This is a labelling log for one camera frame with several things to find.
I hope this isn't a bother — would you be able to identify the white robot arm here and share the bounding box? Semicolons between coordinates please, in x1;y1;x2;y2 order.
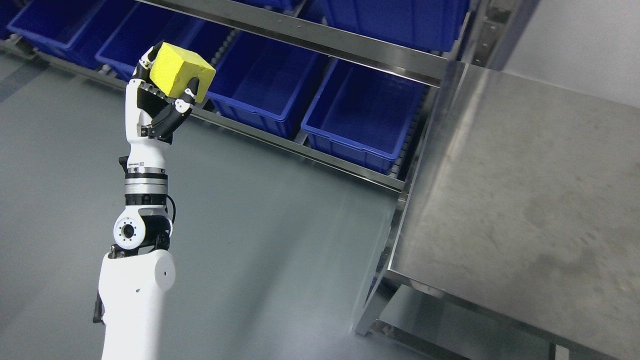
94;154;176;360

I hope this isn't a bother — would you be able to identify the stainless steel table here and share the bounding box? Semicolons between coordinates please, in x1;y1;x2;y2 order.
353;61;640;360

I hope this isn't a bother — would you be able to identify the blue plastic bin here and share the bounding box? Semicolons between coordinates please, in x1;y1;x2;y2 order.
7;0;137;69
320;0;470;53
301;60;426;174
206;32;329;139
95;3;231;82

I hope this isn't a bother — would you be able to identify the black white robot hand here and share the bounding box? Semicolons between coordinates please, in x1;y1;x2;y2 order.
119;41;200;174

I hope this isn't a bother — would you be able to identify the yellow foam block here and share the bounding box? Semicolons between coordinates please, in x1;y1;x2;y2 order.
150;42;217;104

